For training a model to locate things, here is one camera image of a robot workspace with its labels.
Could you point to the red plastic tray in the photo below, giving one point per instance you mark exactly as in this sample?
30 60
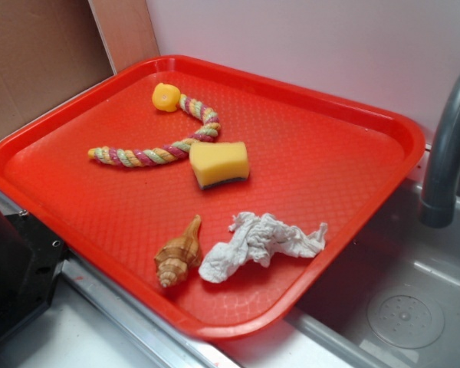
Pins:
313 157

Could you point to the multicolour rope toy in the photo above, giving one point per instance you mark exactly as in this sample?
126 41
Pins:
166 98

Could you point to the grey sink faucet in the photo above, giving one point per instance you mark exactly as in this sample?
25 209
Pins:
441 184

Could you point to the crumpled white paper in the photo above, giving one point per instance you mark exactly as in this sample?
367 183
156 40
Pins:
258 238

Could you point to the yellow sponge with dark base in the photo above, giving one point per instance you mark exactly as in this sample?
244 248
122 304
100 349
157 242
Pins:
216 163

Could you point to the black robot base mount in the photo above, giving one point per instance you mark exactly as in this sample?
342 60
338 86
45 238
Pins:
30 262

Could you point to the brown spiral seashell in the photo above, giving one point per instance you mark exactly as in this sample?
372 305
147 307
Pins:
179 256

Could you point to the grey toy sink basin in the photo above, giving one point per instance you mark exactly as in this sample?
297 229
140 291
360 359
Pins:
391 299

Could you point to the brown cardboard panel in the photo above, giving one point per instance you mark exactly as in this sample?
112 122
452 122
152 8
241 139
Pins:
50 51

